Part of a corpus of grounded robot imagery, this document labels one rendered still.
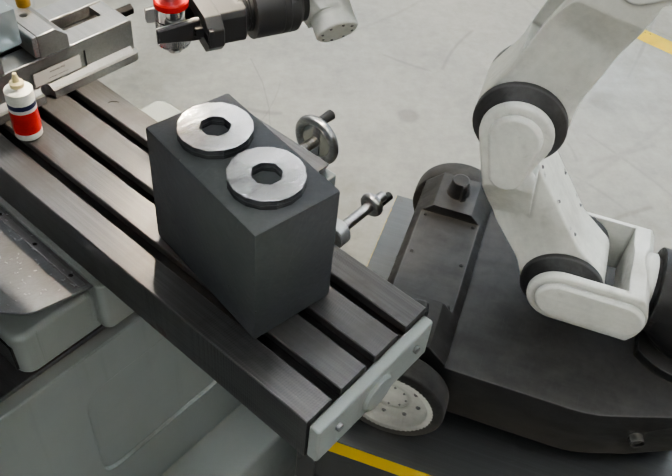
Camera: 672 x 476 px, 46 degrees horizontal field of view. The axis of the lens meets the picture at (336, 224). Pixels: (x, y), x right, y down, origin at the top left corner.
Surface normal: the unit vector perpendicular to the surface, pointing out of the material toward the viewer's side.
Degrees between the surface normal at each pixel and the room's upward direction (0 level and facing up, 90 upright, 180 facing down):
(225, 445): 0
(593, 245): 40
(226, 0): 0
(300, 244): 90
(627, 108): 0
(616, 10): 90
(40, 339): 90
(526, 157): 90
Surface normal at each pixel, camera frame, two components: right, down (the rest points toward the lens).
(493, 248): 0.07, -0.69
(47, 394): 0.75, 0.51
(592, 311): -0.32, 0.67
